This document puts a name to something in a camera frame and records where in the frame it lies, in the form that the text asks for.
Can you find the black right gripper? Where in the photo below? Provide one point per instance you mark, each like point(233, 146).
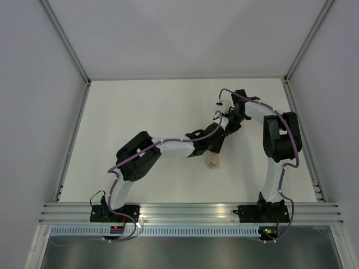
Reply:
point(230, 128)

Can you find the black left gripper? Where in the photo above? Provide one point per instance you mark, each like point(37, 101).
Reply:
point(217, 149)

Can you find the beige cloth napkin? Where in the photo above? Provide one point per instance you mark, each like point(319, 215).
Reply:
point(212, 160)

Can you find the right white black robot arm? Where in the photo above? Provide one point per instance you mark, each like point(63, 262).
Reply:
point(281, 143)

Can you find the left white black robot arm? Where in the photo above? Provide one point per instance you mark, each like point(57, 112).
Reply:
point(139, 155)

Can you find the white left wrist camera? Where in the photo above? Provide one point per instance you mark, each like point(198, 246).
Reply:
point(220, 119)

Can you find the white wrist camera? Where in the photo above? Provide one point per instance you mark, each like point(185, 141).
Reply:
point(220, 119)
point(224, 104)

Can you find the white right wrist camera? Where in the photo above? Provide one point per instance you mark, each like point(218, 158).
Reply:
point(224, 104)

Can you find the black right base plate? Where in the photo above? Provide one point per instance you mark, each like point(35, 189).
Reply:
point(253, 214)

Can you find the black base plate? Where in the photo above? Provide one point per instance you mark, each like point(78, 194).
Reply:
point(253, 214)
point(101, 213)

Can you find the right aluminium side rail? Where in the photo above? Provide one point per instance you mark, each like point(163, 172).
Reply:
point(306, 148)

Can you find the aluminium side rail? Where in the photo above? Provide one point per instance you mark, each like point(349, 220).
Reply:
point(306, 148)
point(71, 143)

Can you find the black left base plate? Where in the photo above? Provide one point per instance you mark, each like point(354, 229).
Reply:
point(101, 213)

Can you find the left aluminium side rail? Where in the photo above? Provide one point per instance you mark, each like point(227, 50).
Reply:
point(71, 143)

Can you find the right aluminium frame post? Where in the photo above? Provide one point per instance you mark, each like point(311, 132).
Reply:
point(321, 17)

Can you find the aluminium frame post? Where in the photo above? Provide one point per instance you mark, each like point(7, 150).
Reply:
point(56, 24)
point(321, 17)

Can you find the aluminium front mounting rail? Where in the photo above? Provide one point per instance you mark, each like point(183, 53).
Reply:
point(190, 213)

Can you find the white slotted cable duct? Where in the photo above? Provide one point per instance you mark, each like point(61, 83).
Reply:
point(159, 230)

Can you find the left aluminium frame post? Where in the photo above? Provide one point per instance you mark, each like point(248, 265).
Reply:
point(56, 24)

